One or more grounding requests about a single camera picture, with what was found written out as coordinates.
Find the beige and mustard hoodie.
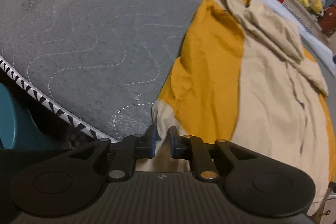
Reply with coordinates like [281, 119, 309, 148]
[152, 0, 335, 215]

